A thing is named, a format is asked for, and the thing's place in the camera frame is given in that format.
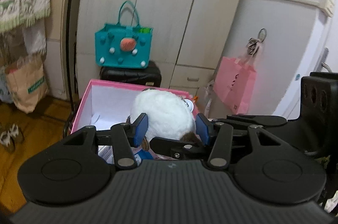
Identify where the pink cardboard box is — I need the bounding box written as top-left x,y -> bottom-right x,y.
70,78 -> 199,161

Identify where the silver door handle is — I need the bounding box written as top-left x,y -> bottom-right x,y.
319,48 -> 332,73

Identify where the white door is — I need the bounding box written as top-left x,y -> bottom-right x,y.
274,0 -> 338,120

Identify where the beige wardrobe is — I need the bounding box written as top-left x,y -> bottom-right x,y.
77,0 -> 239,94

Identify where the pink paper bag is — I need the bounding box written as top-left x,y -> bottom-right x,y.
213,57 -> 257,115

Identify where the teal felt tote bag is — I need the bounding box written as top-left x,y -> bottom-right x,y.
94,1 -> 153,69

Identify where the blue wet wipes pack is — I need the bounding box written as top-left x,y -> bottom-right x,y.
132,147 -> 154,166

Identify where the brown paper bag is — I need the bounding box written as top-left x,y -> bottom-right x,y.
4,54 -> 49,113

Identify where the black suitcase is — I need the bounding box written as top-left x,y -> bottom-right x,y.
100,61 -> 162,87

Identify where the white fluffy plush toy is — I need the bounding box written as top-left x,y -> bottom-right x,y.
127,88 -> 202,151

